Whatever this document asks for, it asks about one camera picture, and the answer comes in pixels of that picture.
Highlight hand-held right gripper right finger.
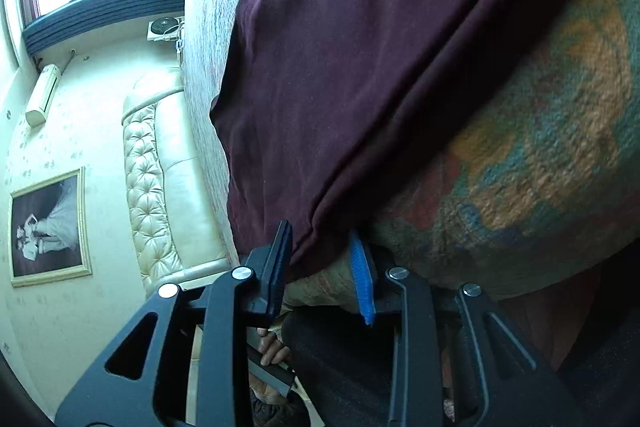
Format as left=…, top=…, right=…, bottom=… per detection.
left=347, top=228, right=586, bottom=427

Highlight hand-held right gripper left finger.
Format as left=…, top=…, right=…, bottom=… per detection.
left=54, top=220, right=296, bottom=427

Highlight maroon pants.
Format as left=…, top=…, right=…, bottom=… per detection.
left=210, top=0, right=601, bottom=280

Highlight person's left hand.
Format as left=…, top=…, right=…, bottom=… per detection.
left=256, top=329, right=294, bottom=368

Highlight person's left leg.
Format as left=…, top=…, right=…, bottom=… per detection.
left=282, top=307, right=398, bottom=427

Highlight person's leg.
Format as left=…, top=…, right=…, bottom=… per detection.
left=282, top=307, right=398, bottom=427
left=550, top=267, right=640, bottom=427

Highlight cream tufted leather headboard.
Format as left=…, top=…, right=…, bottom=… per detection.
left=122, top=67, right=241, bottom=300

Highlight floral bedspread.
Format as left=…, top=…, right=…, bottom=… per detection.
left=179, top=0, right=640, bottom=323

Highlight small white fan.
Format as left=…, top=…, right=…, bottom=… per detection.
left=146, top=14, right=186, bottom=42

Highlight person's right leg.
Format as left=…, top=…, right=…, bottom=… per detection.
left=550, top=267, right=640, bottom=427

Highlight dark ribbed radiator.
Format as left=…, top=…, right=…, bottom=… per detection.
left=21, top=0, right=188, bottom=58

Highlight framed wall picture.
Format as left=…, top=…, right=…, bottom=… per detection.
left=9, top=167, right=93, bottom=289

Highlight white wall air conditioner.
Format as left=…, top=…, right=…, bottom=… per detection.
left=25, top=64, right=61, bottom=126

